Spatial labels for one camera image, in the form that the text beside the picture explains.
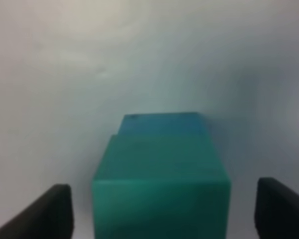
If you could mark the blue block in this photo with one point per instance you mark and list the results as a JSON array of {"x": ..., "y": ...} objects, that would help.
[{"x": 183, "y": 123}]

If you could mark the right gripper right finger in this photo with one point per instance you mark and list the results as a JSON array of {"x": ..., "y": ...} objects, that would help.
[{"x": 276, "y": 211}]

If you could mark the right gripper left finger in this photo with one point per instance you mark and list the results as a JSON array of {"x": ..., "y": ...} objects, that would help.
[{"x": 49, "y": 217}]

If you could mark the green block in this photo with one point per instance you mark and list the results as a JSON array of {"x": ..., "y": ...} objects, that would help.
[{"x": 160, "y": 187}]

